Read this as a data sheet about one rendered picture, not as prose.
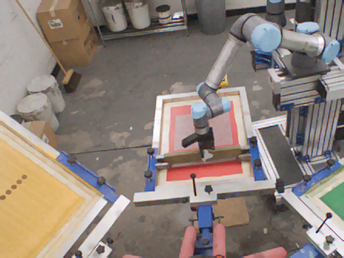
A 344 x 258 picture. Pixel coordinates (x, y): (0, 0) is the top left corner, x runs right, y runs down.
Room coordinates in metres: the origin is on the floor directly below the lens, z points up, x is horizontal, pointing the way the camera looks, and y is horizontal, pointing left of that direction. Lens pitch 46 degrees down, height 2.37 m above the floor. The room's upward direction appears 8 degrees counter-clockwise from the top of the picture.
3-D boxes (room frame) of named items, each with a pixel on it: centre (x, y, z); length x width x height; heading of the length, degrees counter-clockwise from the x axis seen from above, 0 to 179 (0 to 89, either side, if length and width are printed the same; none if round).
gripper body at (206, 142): (1.22, 0.05, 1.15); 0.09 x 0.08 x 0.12; 88
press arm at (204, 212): (0.86, 0.09, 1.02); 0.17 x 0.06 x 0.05; 178
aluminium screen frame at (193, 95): (1.43, 0.07, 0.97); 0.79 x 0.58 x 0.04; 178
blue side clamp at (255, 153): (1.17, -0.20, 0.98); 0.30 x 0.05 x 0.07; 178
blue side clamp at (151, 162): (1.20, 0.36, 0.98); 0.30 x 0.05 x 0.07; 178
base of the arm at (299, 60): (1.61, -0.56, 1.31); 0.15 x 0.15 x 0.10
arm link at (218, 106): (1.27, -0.03, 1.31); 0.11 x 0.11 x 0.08; 22
